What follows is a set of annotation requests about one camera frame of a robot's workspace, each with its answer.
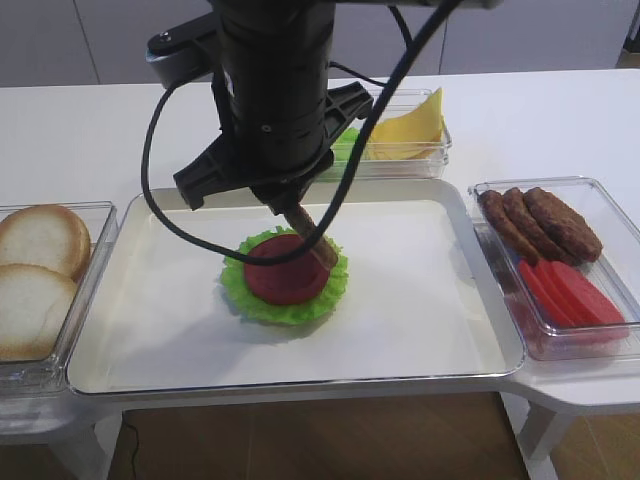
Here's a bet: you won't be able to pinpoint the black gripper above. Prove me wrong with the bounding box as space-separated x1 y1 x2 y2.
172 64 375 217

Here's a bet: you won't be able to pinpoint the brown meat patty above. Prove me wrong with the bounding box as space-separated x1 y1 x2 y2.
284 202 337 270

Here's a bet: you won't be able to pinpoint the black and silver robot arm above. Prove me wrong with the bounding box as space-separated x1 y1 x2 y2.
174 1 459 214

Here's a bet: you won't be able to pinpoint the green lettuce leaves in container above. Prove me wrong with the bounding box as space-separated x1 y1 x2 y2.
331 127 360 162

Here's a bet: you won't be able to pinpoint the clear lettuce and cheese container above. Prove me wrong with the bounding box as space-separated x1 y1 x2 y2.
312 88 454 182

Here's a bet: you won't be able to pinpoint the yellow cheese slices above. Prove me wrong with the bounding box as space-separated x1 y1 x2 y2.
367 88 444 161

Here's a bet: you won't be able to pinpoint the green lettuce leaf on tray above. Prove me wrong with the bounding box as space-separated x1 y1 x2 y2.
220 240 349 326

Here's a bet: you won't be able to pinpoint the red tomato slice on tray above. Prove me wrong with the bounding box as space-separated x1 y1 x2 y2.
243 233 330 306

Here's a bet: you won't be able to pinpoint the white metal tray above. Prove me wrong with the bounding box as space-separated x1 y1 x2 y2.
66 178 526 399

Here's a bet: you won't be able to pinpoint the brown patty left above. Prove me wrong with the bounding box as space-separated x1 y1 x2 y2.
478 190 541 266

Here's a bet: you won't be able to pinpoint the white tray liner paper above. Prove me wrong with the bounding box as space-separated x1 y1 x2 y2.
107 199 507 390

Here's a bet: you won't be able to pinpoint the back bun half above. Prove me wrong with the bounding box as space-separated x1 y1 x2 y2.
1 205 91 281

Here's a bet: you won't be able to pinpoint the bun half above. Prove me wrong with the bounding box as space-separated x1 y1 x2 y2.
1 264 77 362
1 205 91 281

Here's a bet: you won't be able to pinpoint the red tomato slice back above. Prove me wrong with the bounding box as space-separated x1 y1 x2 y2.
517 260 574 328

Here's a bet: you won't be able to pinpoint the brown patty right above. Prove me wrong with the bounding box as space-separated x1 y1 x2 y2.
524 187 603 263

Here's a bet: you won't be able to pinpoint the brown patty middle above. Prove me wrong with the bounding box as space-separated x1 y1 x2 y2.
503 187 576 266

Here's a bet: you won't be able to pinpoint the front right bun half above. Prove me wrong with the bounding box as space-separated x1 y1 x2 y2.
1 264 77 362

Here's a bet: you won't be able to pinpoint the red tomato slice middle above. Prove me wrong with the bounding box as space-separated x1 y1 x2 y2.
534 260 583 327

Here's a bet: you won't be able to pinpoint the clear patty and tomato container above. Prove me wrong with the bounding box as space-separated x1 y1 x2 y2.
470 177 639 361

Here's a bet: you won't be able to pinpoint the clear plastic bun container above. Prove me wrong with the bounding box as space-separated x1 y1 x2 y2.
1 202 118 396

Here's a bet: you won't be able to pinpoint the red tomato slice front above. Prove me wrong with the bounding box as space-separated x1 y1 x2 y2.
550 261 626 327

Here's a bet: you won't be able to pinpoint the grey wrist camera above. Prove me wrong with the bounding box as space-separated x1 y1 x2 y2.
145 12 221 89

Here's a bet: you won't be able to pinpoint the black camera cable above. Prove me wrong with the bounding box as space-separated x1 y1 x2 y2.
140 0 464 265

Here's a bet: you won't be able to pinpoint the black cable on floor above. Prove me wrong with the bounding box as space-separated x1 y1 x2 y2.
122 423 141 480

